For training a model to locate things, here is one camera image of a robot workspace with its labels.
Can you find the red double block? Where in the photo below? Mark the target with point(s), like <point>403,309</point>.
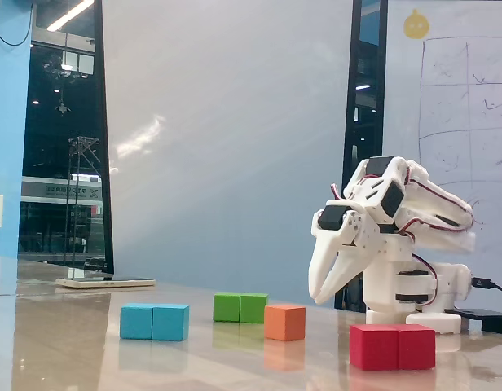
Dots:
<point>391,348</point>

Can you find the yellow round face sticker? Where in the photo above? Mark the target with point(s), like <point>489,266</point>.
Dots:
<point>416,26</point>

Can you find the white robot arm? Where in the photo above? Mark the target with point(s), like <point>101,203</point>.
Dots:
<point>434,240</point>

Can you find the white flat base board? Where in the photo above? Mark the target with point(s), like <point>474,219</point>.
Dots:
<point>104,283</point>

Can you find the long ceiling light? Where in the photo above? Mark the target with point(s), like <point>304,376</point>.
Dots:
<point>69,15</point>

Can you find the blue double block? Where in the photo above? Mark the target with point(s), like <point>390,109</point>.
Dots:
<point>153,322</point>

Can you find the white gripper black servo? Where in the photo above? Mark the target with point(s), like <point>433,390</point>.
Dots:
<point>344,239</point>

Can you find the green double block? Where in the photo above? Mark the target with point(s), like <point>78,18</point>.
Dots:
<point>239,308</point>

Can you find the small orange cube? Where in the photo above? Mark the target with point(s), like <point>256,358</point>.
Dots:
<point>283,322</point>

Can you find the whiteboard with drawings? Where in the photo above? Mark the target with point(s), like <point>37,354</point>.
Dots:
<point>450,102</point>

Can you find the black window frame post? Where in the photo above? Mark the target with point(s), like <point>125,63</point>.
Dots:
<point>103,122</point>
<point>354,24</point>

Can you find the white banner sign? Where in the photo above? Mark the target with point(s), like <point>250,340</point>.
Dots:
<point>51,190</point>

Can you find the flat black box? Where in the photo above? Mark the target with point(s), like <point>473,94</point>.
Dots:
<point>487,313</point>

